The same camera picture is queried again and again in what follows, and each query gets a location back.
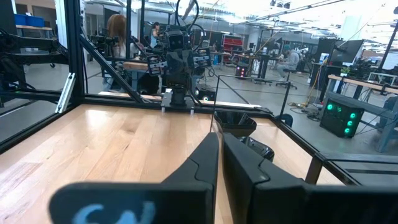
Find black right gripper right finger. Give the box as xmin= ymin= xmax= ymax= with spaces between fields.
xmin=221 ymin=133 xmax=398 ymax=224

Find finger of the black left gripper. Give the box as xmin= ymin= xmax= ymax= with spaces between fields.
xmin=179 ymin=52 xmax=192 ymax=85
xmin=169 ymin=52 xmax=180 ymax=85

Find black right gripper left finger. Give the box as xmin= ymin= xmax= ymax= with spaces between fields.
xmin=49 ymin=131 xmax=220 ymax=224

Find black glossy round plate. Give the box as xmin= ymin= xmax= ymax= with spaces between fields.
xmin=238 ymin=136 xmax=275 ymax=163

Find black glossy angular deep plate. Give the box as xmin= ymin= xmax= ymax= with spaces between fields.
xmin=213 ymin=111 xmax=258 ymax=138

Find red cabinet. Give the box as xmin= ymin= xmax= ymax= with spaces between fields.
xmin=221 ymin=33 xmax=244 ymax=54

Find person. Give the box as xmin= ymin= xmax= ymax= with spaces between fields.
xmin=102 ymin=14 xmax=139 ymax=93
xmin=150 ymin=21 xmax=162 ymax=49
xmin=277 ymin=44 xmax=301 ymax=78

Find background wooden table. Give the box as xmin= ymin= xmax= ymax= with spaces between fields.
xmin=123 ymin=61 xmax=150 ymax=71

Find dark blue chair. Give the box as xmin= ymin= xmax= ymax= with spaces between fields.
xmin=274 ymin=113 xmax=294 ymax=128

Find black office chair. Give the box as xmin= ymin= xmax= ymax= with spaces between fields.
xmin=275 ymin=68 xmax=299 ymax=90

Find black computer case lit fans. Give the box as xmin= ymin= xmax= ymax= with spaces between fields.
xmin=319 ymin=98 xmax=365 ymax=139

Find silver aluminium bar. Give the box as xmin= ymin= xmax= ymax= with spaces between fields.
xmin=55 ymin=72 xmax=76 ymax=114

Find wooden workbench top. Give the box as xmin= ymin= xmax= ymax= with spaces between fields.
xmin=327 ymin=73 xmax=398 ymax=96

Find black computer monitor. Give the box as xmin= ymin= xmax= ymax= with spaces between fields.
xmin=328 ymin=39 xmax=364 ymax=65

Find wooden top cart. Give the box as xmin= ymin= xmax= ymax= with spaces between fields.
xmin=15 ymin=24 xmax=57 ymax=68

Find blue storage bin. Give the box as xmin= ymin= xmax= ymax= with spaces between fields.
xmin=25 ymin=15 xmax=45 ymax=27
xmin=13 ymin=13 xmax=27 ymax=26

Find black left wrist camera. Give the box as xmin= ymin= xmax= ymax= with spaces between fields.
xmin=165 ymin=29 xmax=188 ymax=52

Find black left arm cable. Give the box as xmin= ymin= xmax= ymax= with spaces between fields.
xmin=174 ymin=0 xmax=206 ymax=54

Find black metal shelf frame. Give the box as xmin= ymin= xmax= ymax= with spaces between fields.
xmin=210 ymin=73 xmax=292 ymax=134

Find black diagonal frame brace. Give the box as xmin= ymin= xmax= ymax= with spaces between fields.
xmin=80 ymin=33 xmax=146 ymax=104

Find black frame post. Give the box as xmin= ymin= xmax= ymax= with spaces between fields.
xmin=63 ymin=0 xmax=86 ymax=98

